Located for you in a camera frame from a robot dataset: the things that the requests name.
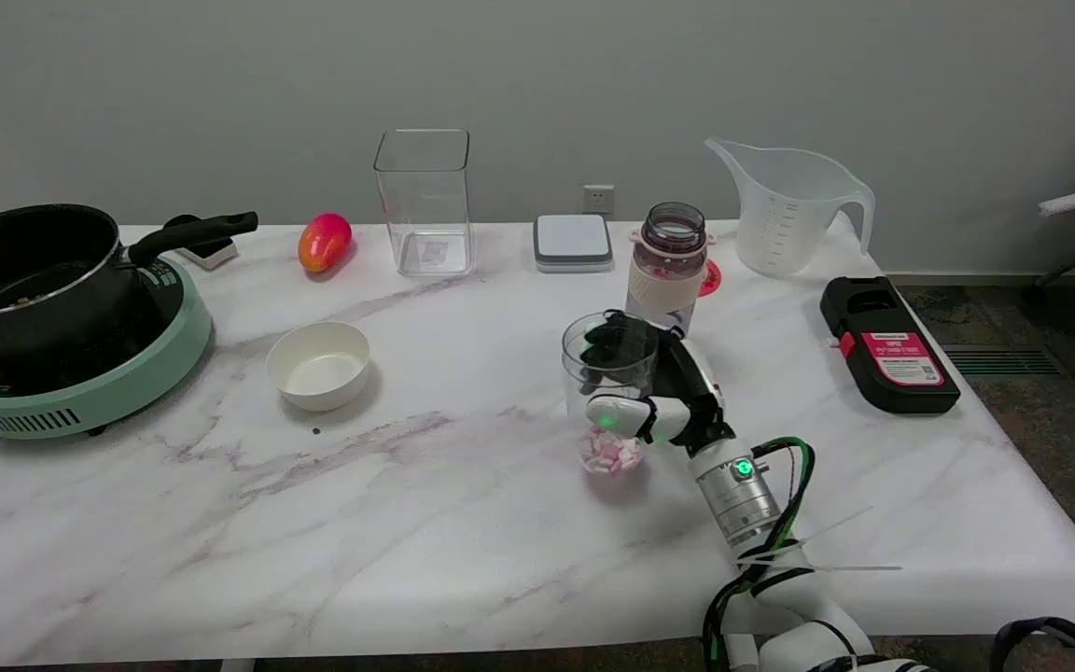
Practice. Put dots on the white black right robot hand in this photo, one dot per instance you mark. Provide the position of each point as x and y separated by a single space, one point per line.
691 383

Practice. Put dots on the small clear measuring cup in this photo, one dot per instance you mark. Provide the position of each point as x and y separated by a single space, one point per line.
607 373

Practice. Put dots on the pink white candy pieces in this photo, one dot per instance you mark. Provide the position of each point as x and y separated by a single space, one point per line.
610 454

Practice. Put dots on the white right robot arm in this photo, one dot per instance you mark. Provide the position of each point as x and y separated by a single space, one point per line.
743 495

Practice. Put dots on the clear water bottle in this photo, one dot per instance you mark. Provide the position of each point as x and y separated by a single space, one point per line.
670 280

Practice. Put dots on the red bottle lid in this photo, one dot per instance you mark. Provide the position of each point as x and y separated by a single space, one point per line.
711 278

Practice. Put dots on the large clear measuring jug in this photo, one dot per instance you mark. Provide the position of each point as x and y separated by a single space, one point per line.
785 215

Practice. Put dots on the white grey kitchen scale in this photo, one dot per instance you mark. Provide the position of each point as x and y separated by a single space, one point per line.
573 241

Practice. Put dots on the black device with red label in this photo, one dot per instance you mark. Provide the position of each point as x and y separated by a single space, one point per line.
892 359

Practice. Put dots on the clear square tall container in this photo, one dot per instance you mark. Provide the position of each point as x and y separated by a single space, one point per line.
425 205

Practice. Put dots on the white bowl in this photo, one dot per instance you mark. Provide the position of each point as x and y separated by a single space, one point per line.
318 369

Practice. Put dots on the red orange mango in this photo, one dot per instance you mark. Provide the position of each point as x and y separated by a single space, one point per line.
324 241

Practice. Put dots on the small black white object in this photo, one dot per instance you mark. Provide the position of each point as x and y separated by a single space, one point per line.
206 252

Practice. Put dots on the green induction cooker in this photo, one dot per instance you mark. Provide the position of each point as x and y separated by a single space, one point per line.
118 383

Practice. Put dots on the white wall outlet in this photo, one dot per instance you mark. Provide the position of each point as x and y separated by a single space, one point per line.
598 198

